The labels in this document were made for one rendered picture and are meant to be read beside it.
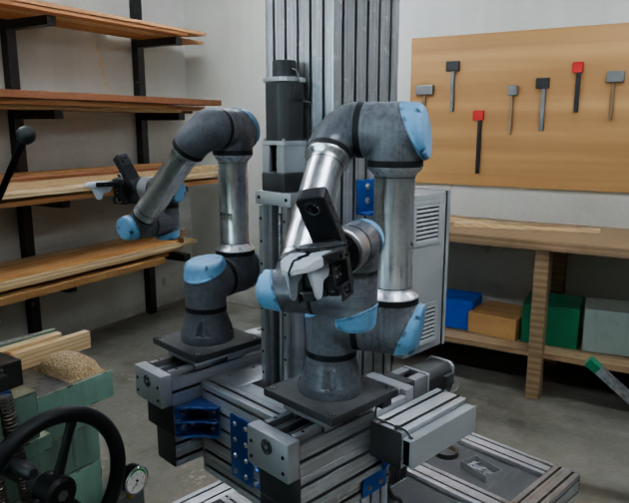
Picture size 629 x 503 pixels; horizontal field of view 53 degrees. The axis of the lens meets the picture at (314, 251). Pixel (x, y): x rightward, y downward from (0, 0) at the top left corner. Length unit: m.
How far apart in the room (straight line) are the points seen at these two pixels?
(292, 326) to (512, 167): 2.58
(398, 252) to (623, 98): 2.71
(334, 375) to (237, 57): 3.75
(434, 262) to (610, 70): 2.27
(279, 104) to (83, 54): 3.09
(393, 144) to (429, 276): 0.66
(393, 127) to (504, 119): 2.74
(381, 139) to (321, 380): 0.54
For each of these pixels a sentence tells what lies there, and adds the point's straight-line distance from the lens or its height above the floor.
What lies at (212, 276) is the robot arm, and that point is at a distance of 1.74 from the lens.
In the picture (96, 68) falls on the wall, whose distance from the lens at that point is 4.61.
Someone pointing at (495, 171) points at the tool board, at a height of 1.14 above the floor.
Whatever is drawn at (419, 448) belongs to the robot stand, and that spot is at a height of 0.70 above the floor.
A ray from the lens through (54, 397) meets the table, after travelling 1.38.
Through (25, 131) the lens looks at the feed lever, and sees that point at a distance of 1.30.
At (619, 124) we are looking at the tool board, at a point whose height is 1.42.
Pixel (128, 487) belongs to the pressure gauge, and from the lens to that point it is 1.49.
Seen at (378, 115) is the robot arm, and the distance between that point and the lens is 1.29.
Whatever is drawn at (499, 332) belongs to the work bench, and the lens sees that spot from 3.67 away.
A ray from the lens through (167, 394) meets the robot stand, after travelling 1.74.
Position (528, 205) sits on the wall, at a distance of 3.99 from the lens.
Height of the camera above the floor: 1.42
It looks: 11 degrees down
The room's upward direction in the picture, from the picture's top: straight up
